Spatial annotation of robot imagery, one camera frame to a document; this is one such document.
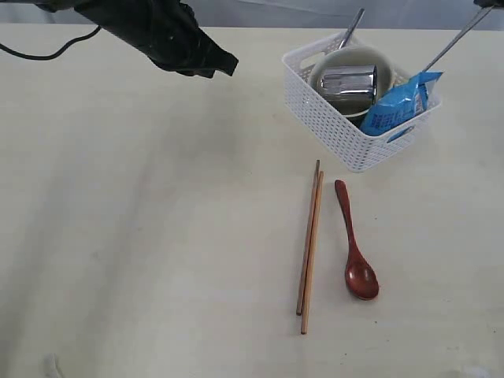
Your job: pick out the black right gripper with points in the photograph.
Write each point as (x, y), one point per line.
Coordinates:
(483, 4)

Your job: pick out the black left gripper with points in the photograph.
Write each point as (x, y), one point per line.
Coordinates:
(163, 32)

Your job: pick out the short metal spoon handle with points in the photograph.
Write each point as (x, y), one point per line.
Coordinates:
(480, 15)

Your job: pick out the blue snack packet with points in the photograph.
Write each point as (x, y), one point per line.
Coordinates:
(400, 104)

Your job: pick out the pale green ceramic bowl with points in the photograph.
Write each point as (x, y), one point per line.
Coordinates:
(355, 55)

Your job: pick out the shiny stainless steel cup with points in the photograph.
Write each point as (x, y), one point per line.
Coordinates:
(349, 82)

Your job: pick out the light wooden chopstick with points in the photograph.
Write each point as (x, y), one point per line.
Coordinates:
(312, 249)

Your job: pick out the dark wooden chopstick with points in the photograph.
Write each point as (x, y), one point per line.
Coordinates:
(302, 281)

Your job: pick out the reddish brown wooden spoon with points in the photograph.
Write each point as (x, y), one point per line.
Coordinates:
(360, 278)

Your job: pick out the white woven plastic basket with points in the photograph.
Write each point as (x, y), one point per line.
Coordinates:
(356, 150)

